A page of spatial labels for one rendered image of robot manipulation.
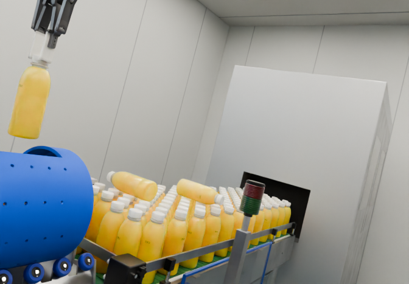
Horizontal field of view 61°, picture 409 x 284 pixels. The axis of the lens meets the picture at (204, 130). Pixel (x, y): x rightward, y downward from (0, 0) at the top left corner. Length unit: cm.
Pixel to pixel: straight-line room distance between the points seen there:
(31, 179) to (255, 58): 511
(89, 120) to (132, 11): 146
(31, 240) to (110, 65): 372
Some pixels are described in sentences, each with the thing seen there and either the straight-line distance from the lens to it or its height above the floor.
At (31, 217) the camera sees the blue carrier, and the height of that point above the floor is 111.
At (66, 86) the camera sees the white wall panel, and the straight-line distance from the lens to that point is 413.
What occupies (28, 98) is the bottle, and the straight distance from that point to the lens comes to 93.
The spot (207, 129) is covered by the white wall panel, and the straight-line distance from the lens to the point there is 583.
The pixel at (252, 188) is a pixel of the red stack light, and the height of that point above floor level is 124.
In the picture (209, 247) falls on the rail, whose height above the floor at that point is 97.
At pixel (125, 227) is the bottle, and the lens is 103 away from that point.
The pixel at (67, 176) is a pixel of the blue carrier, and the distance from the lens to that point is 86.
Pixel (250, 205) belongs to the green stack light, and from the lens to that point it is 111.
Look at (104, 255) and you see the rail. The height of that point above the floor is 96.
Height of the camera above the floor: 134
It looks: 2 degrees up
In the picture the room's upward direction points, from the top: 14 degrees clockwise
